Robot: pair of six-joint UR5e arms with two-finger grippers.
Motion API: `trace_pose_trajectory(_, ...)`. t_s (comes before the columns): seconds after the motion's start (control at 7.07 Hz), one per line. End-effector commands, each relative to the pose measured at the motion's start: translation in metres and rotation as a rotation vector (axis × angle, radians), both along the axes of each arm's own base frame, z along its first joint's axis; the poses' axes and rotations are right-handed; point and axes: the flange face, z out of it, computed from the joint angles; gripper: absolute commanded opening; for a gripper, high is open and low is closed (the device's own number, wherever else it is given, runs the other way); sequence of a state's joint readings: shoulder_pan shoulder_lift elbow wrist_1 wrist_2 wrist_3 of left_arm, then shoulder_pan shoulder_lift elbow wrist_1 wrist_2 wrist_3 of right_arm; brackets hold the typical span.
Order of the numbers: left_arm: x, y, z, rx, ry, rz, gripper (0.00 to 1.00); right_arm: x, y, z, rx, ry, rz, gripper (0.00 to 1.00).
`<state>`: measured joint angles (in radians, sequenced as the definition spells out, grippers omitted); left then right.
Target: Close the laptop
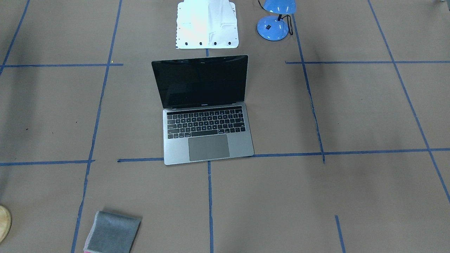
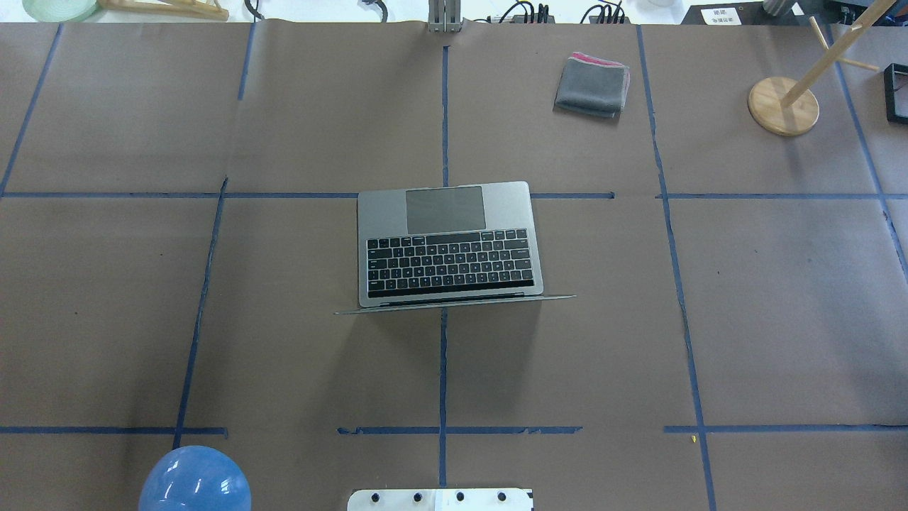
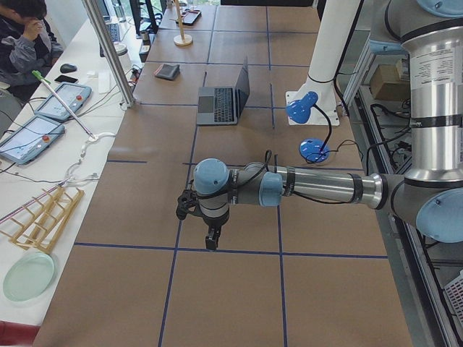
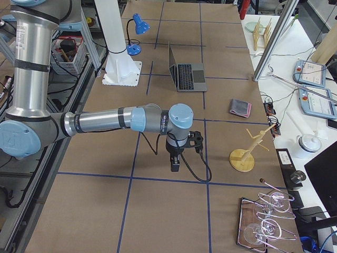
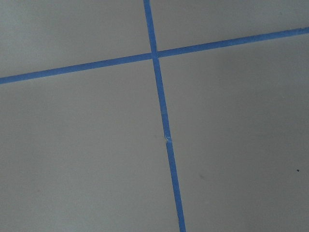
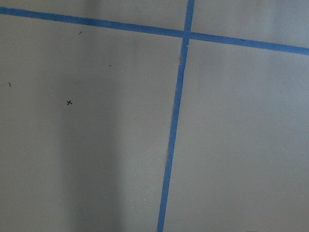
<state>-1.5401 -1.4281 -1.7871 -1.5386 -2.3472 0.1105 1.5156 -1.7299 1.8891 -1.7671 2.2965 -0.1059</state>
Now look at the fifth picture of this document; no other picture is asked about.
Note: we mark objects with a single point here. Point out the long blue tape strip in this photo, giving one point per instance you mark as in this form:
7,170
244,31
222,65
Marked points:
164,116

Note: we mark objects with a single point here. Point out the crossing blue tape strip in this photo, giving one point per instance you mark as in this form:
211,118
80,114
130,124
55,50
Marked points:
162,54

